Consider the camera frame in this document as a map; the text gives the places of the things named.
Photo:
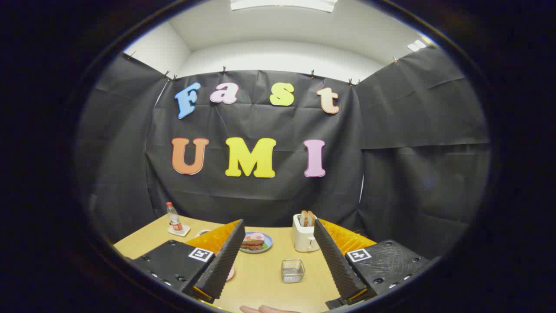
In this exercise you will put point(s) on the white toaster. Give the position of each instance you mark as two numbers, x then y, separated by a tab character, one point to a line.
302	239

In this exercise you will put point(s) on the blue oval plate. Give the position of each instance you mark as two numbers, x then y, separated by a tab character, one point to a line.
267	244

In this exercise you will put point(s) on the toast bread slice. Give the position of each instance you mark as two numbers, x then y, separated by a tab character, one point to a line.
310	219
303	218

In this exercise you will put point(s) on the clear plastic water bottle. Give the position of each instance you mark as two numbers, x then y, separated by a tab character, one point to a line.
174	219

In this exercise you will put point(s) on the white square coaster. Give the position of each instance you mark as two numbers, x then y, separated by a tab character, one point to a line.
186	229

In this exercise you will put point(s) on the ceiling light panel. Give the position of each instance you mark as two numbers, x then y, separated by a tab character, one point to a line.
282	4

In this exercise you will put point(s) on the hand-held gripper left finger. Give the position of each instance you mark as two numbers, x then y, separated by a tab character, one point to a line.
226	261

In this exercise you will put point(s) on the pink ham slice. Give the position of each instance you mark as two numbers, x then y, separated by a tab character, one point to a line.
257	237

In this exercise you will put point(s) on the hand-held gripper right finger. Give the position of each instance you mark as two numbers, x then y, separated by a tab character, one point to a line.
334	261

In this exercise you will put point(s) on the black backdrop cloth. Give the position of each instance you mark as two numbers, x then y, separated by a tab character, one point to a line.
260	195

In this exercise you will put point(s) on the pink round plate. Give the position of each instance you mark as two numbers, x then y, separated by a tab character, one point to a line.
231	273

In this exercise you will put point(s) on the brown grilled meat slice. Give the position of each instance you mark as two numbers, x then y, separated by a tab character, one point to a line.
252	248
253	243

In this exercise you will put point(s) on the white divided bean tray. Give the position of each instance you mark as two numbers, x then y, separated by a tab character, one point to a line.
202	232

